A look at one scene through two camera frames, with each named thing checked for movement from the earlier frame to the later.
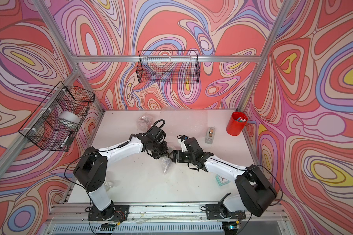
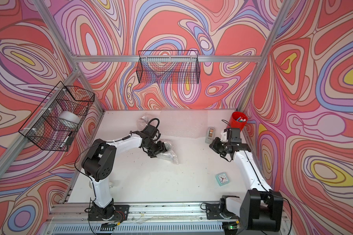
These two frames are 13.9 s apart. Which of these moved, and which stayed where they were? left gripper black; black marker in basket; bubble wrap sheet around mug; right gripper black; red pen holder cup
Moved: right gripper black
Stayed: black marker in basket; bubble wrap sheet around mug; red pen holder cup; left gripper black
